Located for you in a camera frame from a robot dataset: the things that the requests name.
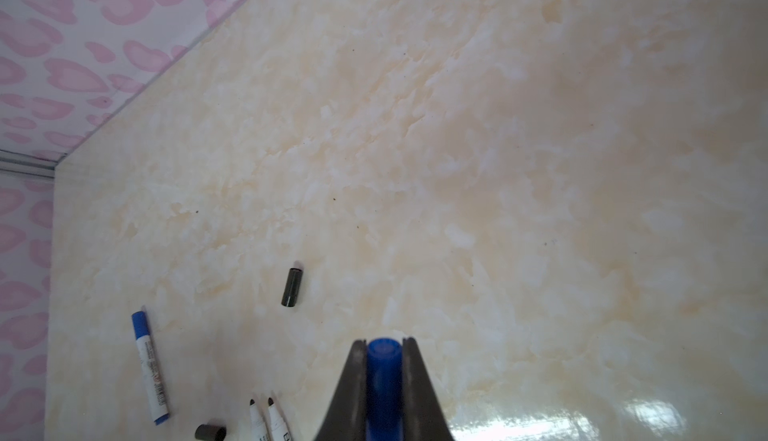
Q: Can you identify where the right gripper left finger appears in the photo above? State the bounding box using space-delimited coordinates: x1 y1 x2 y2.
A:
315 340 367 441

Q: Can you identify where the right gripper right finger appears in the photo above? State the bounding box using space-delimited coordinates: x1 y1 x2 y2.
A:
402 337 454 441

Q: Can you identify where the blue pen cap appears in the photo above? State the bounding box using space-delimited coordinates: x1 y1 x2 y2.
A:
366 338 402 440

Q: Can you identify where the white marker pen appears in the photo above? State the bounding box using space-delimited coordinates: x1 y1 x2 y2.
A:
131 310 170 425

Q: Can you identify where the black pen cap small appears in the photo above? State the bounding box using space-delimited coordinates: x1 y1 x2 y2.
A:
194 424 227 441

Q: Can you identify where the black pen cap upper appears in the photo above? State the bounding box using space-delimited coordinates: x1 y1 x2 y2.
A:
281 267 303 307

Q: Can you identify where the white marker centre right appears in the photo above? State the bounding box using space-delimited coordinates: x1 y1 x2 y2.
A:
268 397 293 441

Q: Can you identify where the white marker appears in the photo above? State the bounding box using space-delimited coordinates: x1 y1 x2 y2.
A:
249 399 270 441
268 397 293 441

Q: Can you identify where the white marker centre left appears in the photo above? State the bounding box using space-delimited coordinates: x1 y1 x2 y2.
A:
249 399 270 441

